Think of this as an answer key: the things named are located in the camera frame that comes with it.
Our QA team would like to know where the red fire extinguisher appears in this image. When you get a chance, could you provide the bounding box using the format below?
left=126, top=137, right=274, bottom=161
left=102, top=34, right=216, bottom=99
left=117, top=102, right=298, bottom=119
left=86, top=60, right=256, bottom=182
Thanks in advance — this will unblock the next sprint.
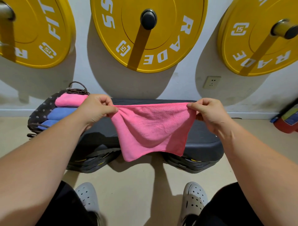
left=270, top=99, right=298, bottom=134

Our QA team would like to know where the pink microfibre towel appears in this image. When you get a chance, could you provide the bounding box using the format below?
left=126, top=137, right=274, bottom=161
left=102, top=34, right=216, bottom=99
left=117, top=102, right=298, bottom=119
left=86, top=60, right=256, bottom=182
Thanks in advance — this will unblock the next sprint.
left=108, top=102, right=197, bottom=162

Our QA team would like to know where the white wall socket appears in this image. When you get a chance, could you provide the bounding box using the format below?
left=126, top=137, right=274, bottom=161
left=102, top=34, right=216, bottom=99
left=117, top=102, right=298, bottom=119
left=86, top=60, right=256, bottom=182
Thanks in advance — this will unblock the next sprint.
left=202, top=76, right=222, bottom=90

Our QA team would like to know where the person's leg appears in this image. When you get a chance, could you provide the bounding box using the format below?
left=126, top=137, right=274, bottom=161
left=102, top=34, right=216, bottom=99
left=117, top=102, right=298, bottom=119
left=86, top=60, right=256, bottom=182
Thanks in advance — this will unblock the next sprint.
left=192, top=182, right=264, bottom=226
left=35, top=180, right=99, bottom=226

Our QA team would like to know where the white clog shoe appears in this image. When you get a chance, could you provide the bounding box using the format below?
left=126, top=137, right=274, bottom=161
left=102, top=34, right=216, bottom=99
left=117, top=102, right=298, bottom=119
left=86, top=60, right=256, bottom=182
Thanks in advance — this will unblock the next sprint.
left=75, top=182, right=101, bottom=216
left=179, top=181, right=209, bottom=226

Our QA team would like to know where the folded blue towel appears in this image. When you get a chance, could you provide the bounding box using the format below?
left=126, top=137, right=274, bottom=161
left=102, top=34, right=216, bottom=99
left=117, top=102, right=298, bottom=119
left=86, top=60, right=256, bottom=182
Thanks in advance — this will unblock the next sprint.
left=47, top=107, right=78, bottom=121
left=37, top=119, right=60, bottom=130

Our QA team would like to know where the person's right forearm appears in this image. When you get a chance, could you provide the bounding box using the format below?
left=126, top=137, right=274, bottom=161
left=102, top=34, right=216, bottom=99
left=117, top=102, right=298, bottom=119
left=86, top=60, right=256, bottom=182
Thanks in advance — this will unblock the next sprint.
left=215, top=118, right=298, bottom=226

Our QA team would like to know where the person's left leg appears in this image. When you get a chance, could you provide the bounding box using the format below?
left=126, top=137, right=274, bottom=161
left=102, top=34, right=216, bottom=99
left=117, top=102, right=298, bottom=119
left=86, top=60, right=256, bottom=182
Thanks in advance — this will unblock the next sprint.
left=35, top=180, right=99, bottom=226

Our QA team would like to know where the person's right hand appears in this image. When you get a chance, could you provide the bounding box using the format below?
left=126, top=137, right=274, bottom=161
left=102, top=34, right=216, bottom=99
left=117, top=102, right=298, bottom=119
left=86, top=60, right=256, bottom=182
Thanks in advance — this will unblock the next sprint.
left=187, top=98, right=232, bottom=136

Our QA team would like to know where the person's left hand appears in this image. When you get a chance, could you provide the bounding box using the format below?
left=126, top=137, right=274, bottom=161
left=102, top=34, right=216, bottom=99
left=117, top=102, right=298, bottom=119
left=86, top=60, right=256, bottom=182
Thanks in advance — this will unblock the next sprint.
left=76, top=94, right=119, bottom=130

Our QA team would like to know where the person's left forearm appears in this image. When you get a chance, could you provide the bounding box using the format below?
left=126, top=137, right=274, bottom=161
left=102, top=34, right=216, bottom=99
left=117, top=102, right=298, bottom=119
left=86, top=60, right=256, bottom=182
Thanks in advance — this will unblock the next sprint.
left=0, top=109, right=91, bottom=226

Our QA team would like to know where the folded pink towel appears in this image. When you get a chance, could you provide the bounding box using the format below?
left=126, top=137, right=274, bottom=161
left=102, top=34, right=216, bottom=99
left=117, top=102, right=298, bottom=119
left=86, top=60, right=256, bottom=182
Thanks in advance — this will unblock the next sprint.
left=54, top=93, right=89, bottom=108

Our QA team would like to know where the black dotted bag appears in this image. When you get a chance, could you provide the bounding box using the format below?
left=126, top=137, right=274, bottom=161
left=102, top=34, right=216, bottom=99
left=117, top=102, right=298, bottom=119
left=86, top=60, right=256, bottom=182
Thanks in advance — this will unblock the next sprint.
left=27, top=81, right=90, bottom=139

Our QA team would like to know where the black aerobic step platform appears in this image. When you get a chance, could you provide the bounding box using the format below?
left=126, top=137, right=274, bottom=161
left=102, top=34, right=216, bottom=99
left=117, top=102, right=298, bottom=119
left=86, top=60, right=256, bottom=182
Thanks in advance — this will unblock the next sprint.
left=70, top=98, right=224, bottom=164

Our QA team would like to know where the person's right leg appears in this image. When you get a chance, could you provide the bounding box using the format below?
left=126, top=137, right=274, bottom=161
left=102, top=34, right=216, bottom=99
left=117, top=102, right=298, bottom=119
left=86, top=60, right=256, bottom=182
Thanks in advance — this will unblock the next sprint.
left=192, top=182, right=264, bottom=226

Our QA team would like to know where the wall plate peg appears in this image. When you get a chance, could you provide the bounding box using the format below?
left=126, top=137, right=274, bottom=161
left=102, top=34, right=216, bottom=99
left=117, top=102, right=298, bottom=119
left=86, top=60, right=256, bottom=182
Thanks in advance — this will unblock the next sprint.
left=140, top=9, right=158, bottom=30
left=271, top=19, right=298, bottom=40
left=0, top=2, right=16, bottom=21

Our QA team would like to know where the yellow weight plate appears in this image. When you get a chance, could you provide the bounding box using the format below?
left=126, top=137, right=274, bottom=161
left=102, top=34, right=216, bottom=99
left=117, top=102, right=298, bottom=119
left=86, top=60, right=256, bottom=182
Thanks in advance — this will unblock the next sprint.
left=217, top=0, right=298, bottom=77
left=0, top=0, right=77, bottom=69
left=90, top=0, right=208, bottom=73

